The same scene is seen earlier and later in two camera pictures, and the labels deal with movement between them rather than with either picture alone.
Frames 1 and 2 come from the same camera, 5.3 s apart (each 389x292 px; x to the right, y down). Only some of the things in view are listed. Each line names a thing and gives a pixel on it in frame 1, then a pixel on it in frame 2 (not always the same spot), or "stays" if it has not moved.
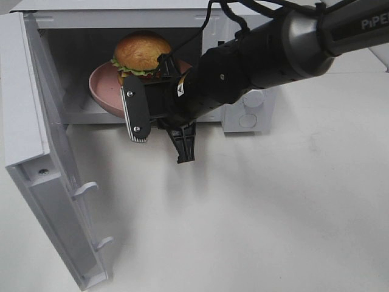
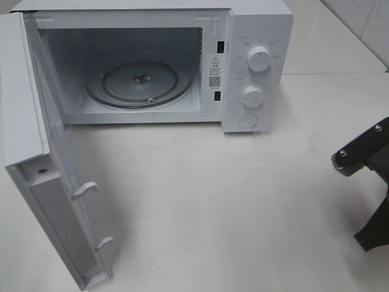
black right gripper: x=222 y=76 to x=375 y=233
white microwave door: x=37 y=153 stays
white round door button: x=248 y=120 stays
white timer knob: x=253 y=98 stays
